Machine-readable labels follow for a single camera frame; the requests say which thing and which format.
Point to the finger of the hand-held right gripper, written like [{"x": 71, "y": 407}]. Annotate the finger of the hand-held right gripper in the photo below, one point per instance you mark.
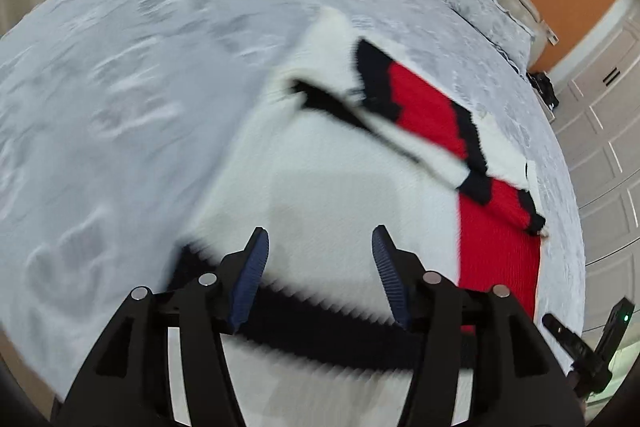
[{"x": 565, "y": 334}]

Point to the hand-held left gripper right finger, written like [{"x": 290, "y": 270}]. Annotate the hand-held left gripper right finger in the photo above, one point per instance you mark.
[{"x": 391, "y": 279}]

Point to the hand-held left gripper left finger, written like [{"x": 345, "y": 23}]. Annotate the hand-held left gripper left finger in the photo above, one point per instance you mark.
[{"x": 248, "y": 279}]

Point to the white red black knit sweater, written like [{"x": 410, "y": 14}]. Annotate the white red black knit sweater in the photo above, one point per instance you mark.
[{"x": 325, "y": 187}]

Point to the grey patterned bedspread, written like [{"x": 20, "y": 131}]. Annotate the grey patterned bedspread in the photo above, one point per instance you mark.
[{"x": 125, "y": 117}]

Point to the white panelled wardrobe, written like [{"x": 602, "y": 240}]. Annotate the white panelled wardrobe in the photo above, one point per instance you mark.
[{"x": 607, "y": 132}]

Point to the dark object beside bed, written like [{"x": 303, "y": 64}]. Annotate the dark object beside bed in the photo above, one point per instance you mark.
[{"x": 544, "y": 89}]

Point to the grey patterned pillow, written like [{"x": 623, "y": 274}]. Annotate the grey patterned pillow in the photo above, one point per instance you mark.
[{"x": 482, "y": 14}]

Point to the white wall socket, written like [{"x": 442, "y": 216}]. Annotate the white wall socket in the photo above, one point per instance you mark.
[{"x": 553, "y": 39}]

